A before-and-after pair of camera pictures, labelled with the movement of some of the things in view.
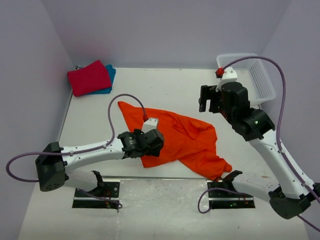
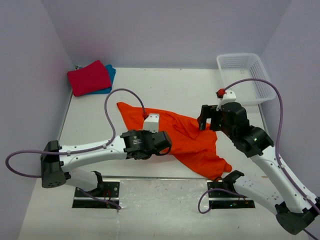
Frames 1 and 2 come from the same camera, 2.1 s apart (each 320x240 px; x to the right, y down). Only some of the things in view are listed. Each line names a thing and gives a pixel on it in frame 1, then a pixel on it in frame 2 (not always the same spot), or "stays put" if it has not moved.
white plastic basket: x=252 y=73 stays put
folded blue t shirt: x=111 y=72 stays put
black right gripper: x=208 y=92 -> x=207 y=112
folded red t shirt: x=91 y=78 stays put
